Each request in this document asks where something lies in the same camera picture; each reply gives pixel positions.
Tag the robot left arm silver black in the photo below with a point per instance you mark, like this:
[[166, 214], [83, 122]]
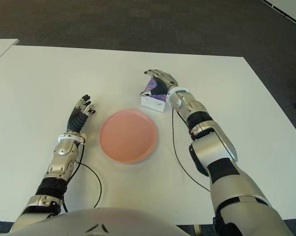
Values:
[[61, 159]]

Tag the robot right hand black silver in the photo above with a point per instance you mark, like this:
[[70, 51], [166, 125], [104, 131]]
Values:
[[168, 79]]

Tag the round pink plate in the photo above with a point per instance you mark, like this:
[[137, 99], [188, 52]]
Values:
[[128, 137]]

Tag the robot right arm silver black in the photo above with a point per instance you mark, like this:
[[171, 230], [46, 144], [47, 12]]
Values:
[[236, 186]]

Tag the robot left hand black silver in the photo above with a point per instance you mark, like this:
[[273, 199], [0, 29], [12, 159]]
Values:
[[75, 120]]

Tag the white neighbouring table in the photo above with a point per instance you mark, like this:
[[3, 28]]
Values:
[[0, 49]]

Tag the grey robot torso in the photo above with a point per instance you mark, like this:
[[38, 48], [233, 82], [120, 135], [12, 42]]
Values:
[[113, 221]]

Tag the purple white tissue paper pack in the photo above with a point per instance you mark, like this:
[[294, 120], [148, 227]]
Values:
[[155, 104]]

